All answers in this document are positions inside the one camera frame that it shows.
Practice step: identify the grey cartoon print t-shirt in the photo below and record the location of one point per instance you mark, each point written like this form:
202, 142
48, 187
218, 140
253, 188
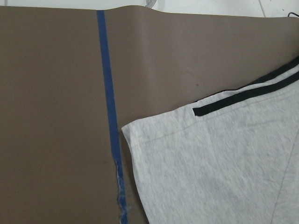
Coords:
230, 158

